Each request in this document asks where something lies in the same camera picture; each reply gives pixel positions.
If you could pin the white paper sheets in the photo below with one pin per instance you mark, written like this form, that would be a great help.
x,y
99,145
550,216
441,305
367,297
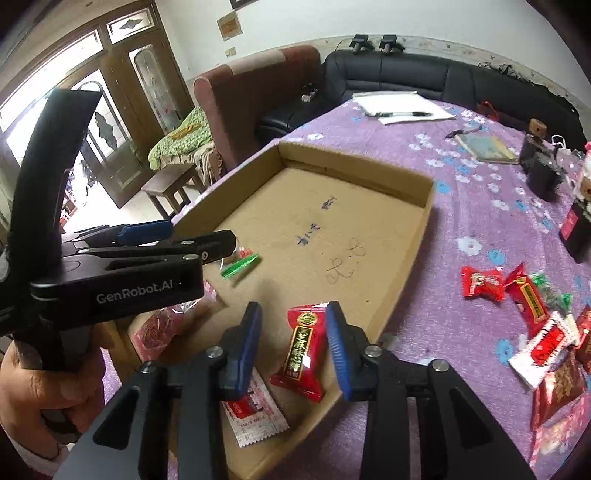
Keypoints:
x,y
401,102

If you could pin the green floral blanket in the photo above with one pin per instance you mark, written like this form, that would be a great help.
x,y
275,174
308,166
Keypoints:
x,y
184,138

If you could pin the green wrapper snack packet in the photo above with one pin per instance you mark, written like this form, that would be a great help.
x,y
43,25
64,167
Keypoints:
x,y
551,293

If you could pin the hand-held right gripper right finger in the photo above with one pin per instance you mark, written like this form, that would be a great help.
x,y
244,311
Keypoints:
x,y
339,353

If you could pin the dark slim pen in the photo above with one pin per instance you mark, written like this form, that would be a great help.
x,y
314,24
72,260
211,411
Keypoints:
x,y
461,132

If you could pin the brown armchair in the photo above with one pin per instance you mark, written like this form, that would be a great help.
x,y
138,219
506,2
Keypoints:
x,y
249,92

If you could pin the small objects on sofa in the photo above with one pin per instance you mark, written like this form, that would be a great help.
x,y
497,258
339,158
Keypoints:
x,y
308,92

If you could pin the black leather sofa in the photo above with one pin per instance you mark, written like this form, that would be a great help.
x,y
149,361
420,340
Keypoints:
x,y
415,74

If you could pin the long red snack packet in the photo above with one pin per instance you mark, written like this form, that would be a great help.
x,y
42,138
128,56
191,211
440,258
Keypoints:
x,y
528,300

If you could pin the red snack packet black label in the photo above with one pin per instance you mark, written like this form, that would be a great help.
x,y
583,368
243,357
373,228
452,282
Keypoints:
x,y
300,353

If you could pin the pink red snack packet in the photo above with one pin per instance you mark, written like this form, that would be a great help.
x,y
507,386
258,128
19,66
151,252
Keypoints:
x,y
565,436

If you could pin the red brown snack packet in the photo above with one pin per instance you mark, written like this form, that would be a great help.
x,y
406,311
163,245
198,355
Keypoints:
x,y
561,387

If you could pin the framed wall painting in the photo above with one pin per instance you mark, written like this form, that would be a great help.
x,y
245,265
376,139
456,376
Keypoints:
x,y
242,2

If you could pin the clear pink snack packet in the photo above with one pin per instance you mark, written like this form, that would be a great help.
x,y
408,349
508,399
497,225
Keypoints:
x,y
157,332

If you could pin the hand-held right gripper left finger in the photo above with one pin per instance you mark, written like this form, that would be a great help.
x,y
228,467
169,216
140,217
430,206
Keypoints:
x,y
244,344

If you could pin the red candy white label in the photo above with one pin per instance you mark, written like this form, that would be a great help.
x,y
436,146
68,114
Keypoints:
x,y
482,282

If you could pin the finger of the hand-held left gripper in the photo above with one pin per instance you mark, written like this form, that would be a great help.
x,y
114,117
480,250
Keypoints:
x,y
207,244
143,232

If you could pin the wooden glass door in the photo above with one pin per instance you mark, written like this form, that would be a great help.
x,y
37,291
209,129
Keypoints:
x,y
122,138

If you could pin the shallow cardboard box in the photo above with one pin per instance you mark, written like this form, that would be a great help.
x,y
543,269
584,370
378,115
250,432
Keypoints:
x,y
295,207

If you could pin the white red snack packet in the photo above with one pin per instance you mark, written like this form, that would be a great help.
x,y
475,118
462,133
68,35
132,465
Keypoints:
x,y
258,420

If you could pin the person's left hand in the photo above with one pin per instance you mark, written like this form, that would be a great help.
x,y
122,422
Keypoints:
x,y
51,397

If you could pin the wooden stool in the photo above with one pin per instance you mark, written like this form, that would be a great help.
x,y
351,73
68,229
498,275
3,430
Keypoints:
x,y
168,177

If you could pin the small green candy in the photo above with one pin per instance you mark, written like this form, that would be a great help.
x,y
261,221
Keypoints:
x,y
240,267

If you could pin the white pillow packet red label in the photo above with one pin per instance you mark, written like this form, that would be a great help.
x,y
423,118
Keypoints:
x,y
542,348

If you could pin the black clamp device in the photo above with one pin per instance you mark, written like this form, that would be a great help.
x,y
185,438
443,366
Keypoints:
x,y
390,44
360,44

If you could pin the red bag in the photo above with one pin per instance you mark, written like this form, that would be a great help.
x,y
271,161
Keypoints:
x,y
488,110

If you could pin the black pen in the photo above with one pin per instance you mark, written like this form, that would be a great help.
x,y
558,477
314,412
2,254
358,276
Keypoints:
x,y
397,114

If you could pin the purple floral tablecloth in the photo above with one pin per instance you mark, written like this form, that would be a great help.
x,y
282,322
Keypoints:
x,y
461,221

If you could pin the thin booklet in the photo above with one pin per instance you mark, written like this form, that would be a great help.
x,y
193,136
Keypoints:
x,y
487,148

